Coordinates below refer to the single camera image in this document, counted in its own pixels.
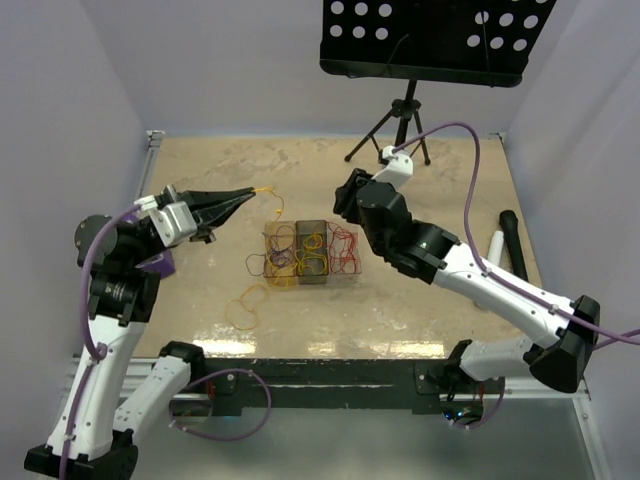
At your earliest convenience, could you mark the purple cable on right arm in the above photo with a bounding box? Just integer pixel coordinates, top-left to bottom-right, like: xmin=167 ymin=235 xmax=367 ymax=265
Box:
xmin=394 ymin=122 xmax=640 ymax=431

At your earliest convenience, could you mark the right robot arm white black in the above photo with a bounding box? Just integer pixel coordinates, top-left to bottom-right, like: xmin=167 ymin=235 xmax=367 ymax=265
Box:
xmin=333 ymin=169 xmax=600 ymax=393

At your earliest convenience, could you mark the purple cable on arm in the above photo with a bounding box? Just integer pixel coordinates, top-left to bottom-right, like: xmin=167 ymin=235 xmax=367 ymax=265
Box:
xmin=57 ymin=199 xmax=274 ymax=480
xmin=394 ymin=122 xmax=640 ymax=431

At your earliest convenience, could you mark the purple thin cable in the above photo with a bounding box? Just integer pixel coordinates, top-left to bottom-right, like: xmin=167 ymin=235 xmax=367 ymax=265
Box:
xmin=265 ymin=224 xmax=299 ymax=277
xmin=244 ymin=251 xmax=274 ymax=277

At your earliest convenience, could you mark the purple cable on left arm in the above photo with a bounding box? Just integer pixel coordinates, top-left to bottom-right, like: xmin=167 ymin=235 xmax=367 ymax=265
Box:
xmin=57 ymin=199 xmax=274 ymax=480

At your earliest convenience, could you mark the purple metronome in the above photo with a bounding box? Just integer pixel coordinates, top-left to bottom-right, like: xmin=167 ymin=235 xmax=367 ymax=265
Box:
xmin=124 ymin=209 xmax=176 ymax=279

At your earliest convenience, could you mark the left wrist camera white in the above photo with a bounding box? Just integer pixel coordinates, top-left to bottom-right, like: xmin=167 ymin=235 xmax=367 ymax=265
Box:
xmin=133 ymin=185 xmax=197 ymax=248

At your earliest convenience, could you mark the black music stand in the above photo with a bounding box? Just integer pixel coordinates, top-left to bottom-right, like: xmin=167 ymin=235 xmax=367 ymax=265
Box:
xmin=319 ymin=0 xmax=555 ymax=144

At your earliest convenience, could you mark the black microphone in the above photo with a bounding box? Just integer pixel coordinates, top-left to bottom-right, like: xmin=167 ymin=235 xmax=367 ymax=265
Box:
xmin=499 ymin=210 xmax=529 ymax=281

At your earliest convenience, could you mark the white microphone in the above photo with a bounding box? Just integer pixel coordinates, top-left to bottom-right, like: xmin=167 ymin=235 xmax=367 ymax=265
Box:
xmin=486 ymin=230 xmax=505 ymax=266

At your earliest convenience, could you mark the red cable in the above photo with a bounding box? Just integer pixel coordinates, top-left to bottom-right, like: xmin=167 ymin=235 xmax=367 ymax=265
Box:
xmin=326 ymin=222 xmax=361 ymax=276

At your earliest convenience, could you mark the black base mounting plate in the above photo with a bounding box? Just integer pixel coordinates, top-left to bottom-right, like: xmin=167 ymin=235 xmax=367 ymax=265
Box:
xmin=182 ymin=358 xmax=500 ymax=416

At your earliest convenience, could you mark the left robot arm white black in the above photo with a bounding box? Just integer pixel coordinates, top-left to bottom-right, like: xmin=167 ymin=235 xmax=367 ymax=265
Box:
xmin=24 ymin=186 xmax=256 ymax=479

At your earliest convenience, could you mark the grey transparent bin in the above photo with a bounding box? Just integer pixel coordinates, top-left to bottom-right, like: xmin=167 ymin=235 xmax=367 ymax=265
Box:
xmin=295 ymin=220 xmax=328 ymax=285

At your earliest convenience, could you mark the clear transparent bin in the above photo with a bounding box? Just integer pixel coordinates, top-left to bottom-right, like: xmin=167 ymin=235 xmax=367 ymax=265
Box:
xmin=327 ymin=222 xmax=362 ymax=286

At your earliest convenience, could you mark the yellow red cable ball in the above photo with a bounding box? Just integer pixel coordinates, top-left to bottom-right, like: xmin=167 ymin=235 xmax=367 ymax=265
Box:
xmin=224 ymin=284 xmax=269 ymax=332

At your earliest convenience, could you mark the orange transparent bin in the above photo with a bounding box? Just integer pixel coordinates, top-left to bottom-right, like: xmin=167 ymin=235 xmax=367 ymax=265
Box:
xmin=263 ymin=221 xmax=297 ymax=289

